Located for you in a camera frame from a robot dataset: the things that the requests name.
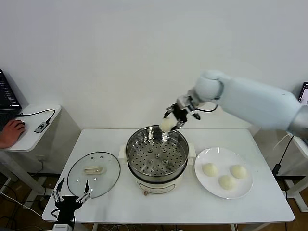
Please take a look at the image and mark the black laptop with dark screen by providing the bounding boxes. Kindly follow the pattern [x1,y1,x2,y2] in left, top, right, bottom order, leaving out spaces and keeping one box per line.
[0,69,23,132]

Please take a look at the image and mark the grey laptop showing camera views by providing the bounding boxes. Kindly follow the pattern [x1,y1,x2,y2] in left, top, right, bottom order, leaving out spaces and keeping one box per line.
[297,81,308,105]

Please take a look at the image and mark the cream electric cooker pot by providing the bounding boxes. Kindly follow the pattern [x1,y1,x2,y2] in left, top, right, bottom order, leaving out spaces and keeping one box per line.
[119,143,196,197]

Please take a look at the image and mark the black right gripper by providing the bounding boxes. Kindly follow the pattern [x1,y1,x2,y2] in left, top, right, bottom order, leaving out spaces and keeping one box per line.
[164,103,194,130]

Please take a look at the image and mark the person's bare hand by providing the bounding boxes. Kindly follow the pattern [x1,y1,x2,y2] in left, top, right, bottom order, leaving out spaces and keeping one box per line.
[1,119,26,148]

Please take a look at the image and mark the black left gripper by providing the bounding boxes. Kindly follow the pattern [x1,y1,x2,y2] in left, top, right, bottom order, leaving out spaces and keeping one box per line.
[52,177,92,224]

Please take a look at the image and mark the white floor cable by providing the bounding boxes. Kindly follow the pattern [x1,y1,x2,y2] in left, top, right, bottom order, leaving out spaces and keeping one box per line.
[0,191,45,218]

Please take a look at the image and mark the small silver USB device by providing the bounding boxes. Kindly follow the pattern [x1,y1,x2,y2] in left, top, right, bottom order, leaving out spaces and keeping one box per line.
[34,121,48,134]

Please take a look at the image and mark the glass lid with cream handle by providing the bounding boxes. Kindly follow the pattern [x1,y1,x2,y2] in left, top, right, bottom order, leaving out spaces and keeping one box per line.
[67,151,121,200]

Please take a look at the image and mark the black USB cable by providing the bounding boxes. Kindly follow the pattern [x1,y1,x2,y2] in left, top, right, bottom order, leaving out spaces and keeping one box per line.
[15,109,56,126]

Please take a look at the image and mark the white steamed baozi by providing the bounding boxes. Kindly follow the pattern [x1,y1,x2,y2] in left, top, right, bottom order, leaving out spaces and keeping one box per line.
[160,117,176,132]
[230,164,248,180]
[218,175,238,191]
[202,163,218,178]

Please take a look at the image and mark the white side table with label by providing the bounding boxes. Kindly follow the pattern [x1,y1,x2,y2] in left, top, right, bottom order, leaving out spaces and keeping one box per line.
[252,125,308,214]

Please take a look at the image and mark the stainless steel steamer basket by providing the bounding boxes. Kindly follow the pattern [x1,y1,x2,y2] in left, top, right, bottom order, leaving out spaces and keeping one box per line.
[125,124,190,183]

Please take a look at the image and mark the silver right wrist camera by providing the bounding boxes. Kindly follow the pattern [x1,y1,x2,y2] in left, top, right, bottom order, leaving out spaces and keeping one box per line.
[177,95,193,107]

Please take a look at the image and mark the white laptop cable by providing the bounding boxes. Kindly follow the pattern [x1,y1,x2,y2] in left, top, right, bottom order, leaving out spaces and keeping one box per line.
[274,133,290,151]

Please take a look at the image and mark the white round plate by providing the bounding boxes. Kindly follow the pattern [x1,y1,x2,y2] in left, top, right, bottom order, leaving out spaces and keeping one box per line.
[194,147,254,200]

